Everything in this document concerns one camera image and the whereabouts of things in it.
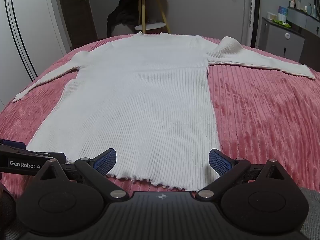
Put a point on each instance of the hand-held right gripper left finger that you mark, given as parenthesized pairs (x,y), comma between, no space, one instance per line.
(106,160)

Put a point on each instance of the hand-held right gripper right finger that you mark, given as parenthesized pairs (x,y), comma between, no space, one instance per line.
(220,162)

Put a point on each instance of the white ribbed knit sweater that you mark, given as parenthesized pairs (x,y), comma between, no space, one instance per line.
(145,100)

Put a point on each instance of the pink ribbed blanket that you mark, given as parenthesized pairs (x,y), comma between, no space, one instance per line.
(257,105)

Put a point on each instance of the person's grey clothing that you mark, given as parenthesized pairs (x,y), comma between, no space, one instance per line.
(311,210)

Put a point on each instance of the white wardrobe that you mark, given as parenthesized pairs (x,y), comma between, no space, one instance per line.
(22,30)

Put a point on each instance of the grey dresser cabinet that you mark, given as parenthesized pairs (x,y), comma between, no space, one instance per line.
(282,40)

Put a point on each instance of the dark cloth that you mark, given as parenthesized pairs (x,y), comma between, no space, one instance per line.
(122,15)

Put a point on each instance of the green packet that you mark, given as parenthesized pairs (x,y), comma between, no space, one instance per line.
(281,23)

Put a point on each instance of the round side table yellow legs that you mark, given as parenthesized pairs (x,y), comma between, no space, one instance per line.
(143,12)

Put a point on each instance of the dark brown door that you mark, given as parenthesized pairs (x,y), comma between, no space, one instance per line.
(75,10)

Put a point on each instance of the white tower fan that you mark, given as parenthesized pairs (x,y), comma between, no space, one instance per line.
(250,10)

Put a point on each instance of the small white box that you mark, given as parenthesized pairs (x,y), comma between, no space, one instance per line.
(270,15)

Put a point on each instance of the blue and white box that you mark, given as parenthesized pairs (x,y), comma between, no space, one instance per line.
(282,13)

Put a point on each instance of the pale cosmetic bottle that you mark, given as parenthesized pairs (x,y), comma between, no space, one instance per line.
(299,4)

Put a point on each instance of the blue cosmetic bottle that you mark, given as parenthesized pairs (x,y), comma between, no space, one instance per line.
(310,8)

